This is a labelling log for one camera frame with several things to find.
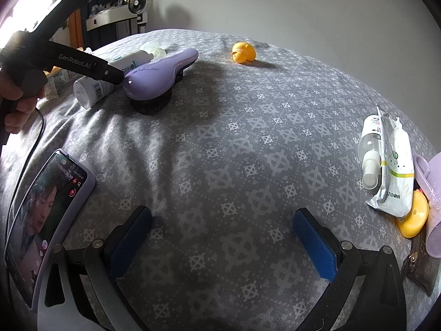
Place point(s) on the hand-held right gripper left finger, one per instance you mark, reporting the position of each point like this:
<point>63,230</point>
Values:
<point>132,238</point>

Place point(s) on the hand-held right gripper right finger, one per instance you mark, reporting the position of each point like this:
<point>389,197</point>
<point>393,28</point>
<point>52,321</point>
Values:
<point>315,244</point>

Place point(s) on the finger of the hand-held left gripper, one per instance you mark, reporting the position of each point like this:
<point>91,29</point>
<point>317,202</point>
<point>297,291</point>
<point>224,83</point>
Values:
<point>65,3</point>
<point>112,73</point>

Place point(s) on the white pump bottle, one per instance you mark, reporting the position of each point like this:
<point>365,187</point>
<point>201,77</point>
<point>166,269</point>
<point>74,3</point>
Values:
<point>100,88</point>

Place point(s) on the orange print foil sachets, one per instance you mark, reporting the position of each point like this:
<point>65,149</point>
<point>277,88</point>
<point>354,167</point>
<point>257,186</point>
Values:
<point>57,82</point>

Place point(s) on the purple hairbrush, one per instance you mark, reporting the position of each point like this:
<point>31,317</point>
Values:
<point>155,79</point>

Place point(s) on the clear glitter duck toy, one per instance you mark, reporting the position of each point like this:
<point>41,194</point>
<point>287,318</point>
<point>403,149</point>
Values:
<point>153,49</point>

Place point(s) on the yellow duck toy with beads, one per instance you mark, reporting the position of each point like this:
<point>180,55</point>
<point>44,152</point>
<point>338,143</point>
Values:
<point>244,52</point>

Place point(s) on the person's left hand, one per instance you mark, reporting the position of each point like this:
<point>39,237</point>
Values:
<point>15,120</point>

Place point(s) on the small white desk fan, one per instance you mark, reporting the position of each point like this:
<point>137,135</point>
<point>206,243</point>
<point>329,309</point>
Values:
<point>137,2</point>

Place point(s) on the smartphone in lilac case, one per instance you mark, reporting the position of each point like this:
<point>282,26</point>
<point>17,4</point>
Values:
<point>44,220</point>

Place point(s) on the small clear spray bottle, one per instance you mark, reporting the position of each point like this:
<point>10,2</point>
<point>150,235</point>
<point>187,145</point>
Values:
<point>370,151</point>

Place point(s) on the brown patterned pouch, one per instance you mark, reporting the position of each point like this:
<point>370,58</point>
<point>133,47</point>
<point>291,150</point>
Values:
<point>423,269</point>

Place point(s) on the white wet wipes packet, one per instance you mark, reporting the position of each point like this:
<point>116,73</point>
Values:
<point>396,165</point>

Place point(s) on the lilac plastic cup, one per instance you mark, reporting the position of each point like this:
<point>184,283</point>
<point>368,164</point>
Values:
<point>434,193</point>

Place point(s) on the grey patterned bed sheet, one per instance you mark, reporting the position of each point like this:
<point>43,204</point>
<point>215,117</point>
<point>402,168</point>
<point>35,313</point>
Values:
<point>224,144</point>

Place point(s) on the orange wooden frame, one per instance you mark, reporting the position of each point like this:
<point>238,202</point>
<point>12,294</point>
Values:
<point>76,31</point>

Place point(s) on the white wall shelf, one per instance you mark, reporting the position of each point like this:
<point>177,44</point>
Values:
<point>106,17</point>

